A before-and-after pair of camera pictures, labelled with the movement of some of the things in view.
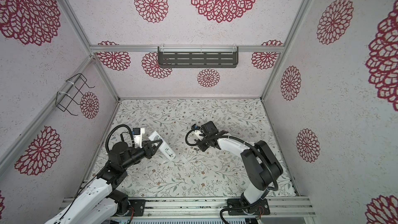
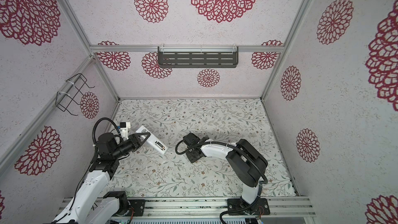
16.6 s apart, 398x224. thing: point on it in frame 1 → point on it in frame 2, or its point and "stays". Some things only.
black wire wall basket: x=63 y=99 stays
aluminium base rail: x=211 y=207 stays
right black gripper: x=203 y=148 → x=191 y=159
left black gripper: x=148 y=149 → x=133 y=138
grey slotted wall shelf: x=198 y=56 stays
